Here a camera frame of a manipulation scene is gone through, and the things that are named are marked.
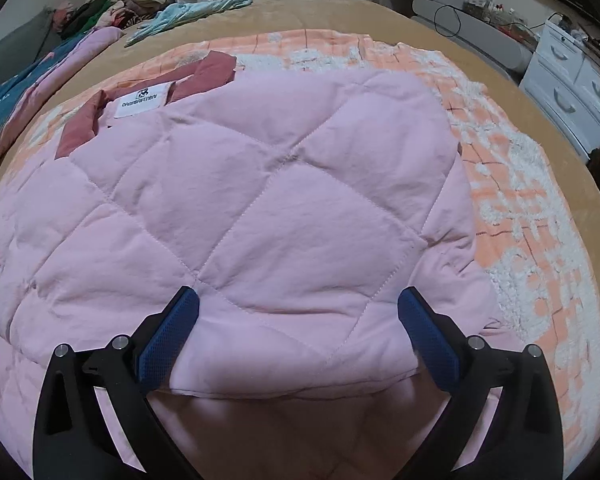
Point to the bed with tan sheet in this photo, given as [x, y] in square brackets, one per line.
[330, 15]

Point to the light blue garment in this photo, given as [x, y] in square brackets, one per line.
[180, 15]

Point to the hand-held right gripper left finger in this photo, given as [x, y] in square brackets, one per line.
[172, 330]

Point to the grey pillow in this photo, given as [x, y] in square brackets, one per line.
[20, 35]

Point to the blue floral quilt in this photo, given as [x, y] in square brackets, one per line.
[10, 90]

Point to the pile of mixed clothes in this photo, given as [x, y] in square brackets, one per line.
[120, 7]

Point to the grey desk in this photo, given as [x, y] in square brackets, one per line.
[480, 35]

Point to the white drawer cabinet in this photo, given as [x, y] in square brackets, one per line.
[560, 75]

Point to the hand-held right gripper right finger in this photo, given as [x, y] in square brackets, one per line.
[427, 330]

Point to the pink quilted jacket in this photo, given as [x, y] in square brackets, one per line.
[260, 200]

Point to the orange checked fleece blanket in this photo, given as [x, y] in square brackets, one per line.
[530, 240]

